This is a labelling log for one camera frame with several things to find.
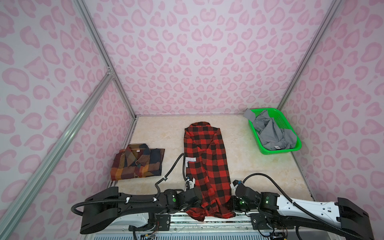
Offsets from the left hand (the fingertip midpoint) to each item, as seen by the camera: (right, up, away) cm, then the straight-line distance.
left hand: (201, 200), depth 79 cm
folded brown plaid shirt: (-39, +18, +12) cm, 45 cm away
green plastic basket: (+58, +42, +27) cm, 77 cm away
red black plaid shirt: (+5, +12, +9) cm, 16 cm away
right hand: (+12, -3, -3) cm, 13 cm away
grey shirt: (+48, +32, +22) cm, 62 cm away
